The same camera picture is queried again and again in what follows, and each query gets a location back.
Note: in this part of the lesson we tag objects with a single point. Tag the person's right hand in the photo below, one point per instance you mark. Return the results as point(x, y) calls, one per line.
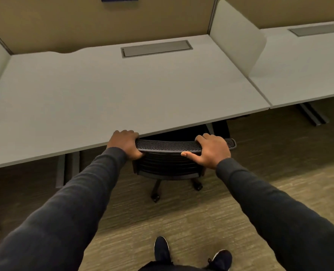
point(213, 153)

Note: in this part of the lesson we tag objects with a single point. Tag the person's left hand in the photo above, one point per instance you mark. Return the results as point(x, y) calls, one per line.
point(123, 145)

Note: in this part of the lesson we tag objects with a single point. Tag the person's left thumb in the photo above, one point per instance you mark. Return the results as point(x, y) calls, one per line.
point(140, 155)

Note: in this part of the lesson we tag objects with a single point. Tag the person's right thumb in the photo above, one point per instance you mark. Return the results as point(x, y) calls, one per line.
point(191, 155)

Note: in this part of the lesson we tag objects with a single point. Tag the black mesh office chair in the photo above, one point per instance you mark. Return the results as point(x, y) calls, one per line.
point(167, 163)

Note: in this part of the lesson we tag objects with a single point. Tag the person's left forearm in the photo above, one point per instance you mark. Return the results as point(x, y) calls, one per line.
point(71, 211)

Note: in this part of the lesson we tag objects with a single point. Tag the person's right forearm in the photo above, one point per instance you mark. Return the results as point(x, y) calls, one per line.
point(274, 217)

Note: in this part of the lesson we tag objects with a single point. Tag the grey metal desk leg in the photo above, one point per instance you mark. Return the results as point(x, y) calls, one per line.
point(312, 113)
point(68, 169)
point(210, 129)

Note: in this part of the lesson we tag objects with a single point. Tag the person's left black shoe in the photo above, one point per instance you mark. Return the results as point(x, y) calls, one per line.
point(162, 249)

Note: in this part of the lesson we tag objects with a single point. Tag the person's black shoe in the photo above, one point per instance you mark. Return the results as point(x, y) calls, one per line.
point(221, 261)
point(162, 249)

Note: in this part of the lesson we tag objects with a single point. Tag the person's right black shoe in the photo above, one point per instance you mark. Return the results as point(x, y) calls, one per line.
point(221, 261)

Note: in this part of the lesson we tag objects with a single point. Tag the person's dark trousers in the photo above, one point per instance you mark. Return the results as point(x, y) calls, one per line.
point(172, 267)

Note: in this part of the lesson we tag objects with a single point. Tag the tan fabric partition panel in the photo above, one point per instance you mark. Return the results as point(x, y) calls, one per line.
point(291, 9)
point(71, 22)

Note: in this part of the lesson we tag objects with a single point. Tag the grey metal partition post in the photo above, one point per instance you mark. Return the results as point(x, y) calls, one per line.
point(213, 14)

